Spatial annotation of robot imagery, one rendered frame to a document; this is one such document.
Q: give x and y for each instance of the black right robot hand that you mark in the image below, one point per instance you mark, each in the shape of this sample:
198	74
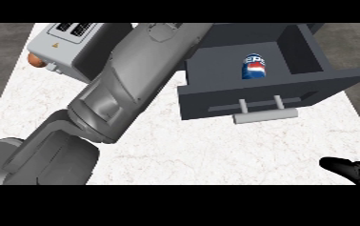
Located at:
344	168

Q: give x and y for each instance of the pale grey toaster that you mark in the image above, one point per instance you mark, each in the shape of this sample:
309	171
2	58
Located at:
77	50

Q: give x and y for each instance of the dark grey open drawer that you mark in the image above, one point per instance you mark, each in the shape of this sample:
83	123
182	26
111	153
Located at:
233	77

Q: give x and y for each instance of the blue soda can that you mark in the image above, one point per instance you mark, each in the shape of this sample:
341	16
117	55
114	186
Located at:
254	66

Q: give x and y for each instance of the brown round fruit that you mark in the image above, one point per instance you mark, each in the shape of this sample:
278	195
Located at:
36	61

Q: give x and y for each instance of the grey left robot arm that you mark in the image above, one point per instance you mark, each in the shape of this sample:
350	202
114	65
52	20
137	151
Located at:
121	77

